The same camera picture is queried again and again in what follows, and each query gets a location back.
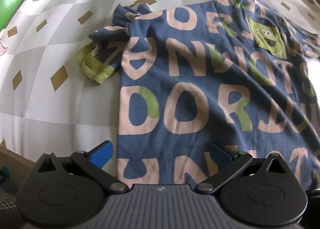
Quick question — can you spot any pink striped cloth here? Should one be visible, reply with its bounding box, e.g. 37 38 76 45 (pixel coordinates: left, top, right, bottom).
0 31 8 56

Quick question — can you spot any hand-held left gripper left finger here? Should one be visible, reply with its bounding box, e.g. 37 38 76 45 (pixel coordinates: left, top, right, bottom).
34 141 128 193

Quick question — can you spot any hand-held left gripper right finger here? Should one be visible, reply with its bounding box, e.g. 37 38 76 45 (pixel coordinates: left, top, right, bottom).
195 143 292 193

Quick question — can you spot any blue letter-print shirt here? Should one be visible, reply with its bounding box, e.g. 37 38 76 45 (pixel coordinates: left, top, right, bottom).
76 0 320 191

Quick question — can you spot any green plastic chair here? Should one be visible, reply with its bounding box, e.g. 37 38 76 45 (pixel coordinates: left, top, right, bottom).
0 0 32 32

